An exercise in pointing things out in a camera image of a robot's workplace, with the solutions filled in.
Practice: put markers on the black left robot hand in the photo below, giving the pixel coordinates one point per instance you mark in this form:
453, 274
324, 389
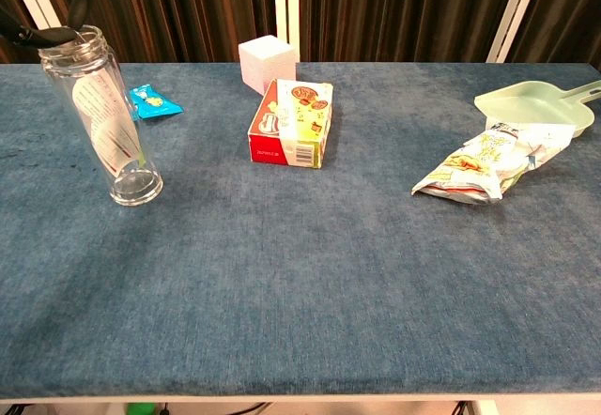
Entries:
77, 2

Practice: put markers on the clear glass jar with paper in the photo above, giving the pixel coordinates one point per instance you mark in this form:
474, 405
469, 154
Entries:
127, 171

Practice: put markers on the dark brown curtain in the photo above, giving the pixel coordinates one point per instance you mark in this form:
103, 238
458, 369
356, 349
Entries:
399, 11
178, 11

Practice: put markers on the white paper leaflet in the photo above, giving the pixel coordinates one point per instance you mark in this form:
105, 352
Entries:
105, 119

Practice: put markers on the blue snack packet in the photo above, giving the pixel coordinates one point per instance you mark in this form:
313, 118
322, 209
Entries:
155, 104

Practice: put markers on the white foam cube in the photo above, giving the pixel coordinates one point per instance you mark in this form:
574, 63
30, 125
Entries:
263, 60

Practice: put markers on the red and white carton box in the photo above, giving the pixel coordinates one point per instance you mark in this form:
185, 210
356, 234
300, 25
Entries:
291, 128

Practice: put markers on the blue table cloth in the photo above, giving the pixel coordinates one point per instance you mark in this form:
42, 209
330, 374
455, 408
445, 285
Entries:
300, 269

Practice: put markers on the green object under table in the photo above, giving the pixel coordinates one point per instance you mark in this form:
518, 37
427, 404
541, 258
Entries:
140, 409

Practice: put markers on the white and green snack bag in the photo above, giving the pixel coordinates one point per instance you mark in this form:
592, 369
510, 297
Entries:
483, 161

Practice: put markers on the pale green plastic scoop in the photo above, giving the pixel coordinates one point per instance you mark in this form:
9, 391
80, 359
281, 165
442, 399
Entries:
540, 102

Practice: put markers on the white upright frame post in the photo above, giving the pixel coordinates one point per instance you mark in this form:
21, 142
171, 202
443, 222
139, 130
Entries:
285, 6

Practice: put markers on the white slotted frame post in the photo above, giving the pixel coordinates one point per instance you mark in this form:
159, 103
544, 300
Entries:
516, 11

